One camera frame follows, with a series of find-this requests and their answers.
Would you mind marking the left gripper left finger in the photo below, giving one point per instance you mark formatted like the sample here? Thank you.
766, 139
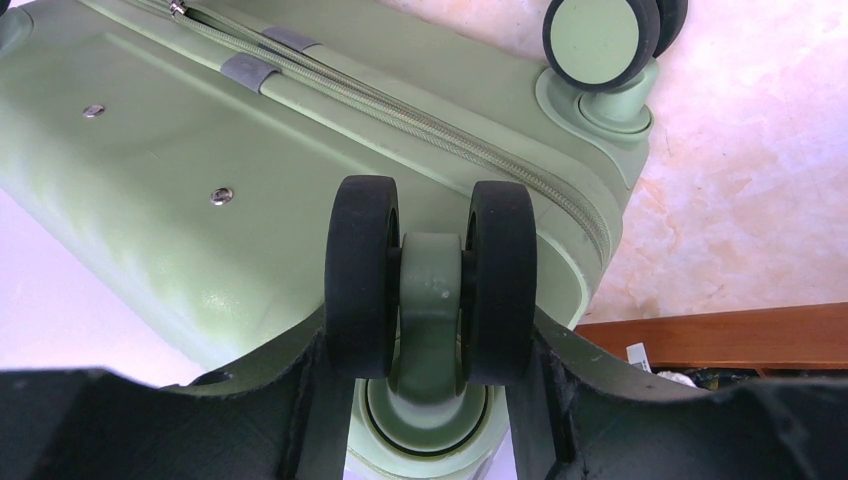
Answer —
279, 412

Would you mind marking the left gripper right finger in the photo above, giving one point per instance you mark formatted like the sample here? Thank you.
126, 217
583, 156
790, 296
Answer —
577, 412

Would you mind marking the green suitcase blue lining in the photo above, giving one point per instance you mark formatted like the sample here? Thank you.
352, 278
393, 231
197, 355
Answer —
191, 159

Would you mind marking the silver zipper pull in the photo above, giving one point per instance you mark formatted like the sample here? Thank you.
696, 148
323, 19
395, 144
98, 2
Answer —
177, 8

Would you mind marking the white towel label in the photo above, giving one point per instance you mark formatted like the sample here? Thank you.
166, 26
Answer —
637, 357

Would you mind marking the patterned item in tray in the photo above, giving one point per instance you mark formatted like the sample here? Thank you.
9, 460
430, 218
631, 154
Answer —
711, 378

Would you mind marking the orange wooden tray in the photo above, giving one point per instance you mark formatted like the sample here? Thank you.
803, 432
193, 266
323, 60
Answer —
810, 337

